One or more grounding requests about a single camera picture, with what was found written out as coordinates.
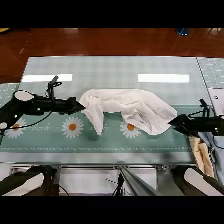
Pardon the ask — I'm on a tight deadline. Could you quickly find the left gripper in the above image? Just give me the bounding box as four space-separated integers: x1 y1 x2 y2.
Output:
53 96 78 116

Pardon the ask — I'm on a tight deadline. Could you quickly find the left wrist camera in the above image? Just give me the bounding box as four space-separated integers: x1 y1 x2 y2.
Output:
45 75 63 101

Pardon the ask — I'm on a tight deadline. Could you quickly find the light blue garment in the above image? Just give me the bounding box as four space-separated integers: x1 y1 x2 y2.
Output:
196 131 224 183

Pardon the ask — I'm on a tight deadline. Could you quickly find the silver frame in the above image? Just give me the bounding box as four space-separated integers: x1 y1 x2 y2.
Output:
0 161 224 197

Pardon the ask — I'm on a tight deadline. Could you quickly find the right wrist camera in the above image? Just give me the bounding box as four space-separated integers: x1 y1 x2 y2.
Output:
198 97 212 118

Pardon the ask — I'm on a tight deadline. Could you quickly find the cream garment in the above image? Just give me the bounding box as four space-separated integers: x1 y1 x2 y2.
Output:
188 134 215 178

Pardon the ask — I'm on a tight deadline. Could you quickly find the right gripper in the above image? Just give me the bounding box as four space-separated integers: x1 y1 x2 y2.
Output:
179 114 205 138

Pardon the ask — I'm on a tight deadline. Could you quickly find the white shirt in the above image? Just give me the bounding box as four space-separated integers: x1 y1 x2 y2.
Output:
78 87 179 137

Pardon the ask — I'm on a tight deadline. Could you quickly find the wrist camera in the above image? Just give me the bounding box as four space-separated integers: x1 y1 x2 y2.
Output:
45 75 63 101
198 97 212 118

